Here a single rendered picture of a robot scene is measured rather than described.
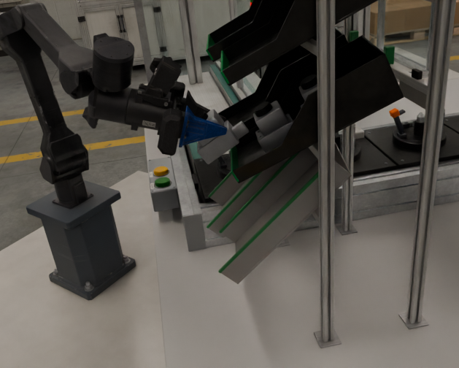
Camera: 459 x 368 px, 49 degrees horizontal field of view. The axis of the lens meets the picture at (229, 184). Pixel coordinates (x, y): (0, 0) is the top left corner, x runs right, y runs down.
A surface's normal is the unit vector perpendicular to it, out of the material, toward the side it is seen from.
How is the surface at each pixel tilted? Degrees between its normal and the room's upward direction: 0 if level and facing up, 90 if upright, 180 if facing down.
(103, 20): 90
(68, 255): 90
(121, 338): 0
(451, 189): 90
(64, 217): 0
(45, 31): 28
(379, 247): 0
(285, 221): 90
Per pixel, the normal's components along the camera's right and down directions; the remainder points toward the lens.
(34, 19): 0.23, -0.64
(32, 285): -0.10, -0.88
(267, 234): 0.01, 0.47
